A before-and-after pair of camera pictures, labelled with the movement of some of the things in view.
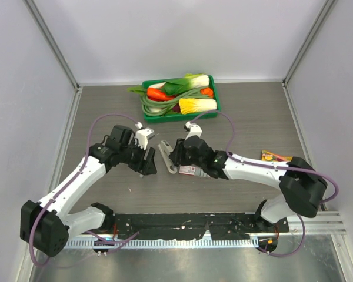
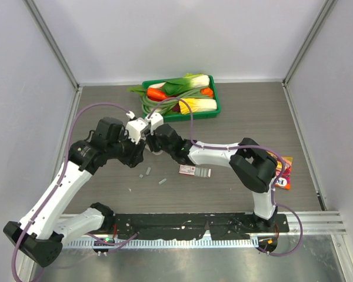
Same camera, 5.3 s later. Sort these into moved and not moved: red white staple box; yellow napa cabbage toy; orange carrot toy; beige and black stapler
Moved: beige and black stapler
Not moved: orange carrot toy; yellow napa cabbage toy; red white staple box
